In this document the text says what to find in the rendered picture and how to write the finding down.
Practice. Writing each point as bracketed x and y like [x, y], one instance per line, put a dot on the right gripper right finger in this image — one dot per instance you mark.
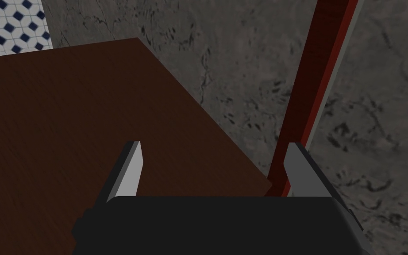
[305, 177]

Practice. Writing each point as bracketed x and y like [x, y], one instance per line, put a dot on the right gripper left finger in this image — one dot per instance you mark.
[129, 173]

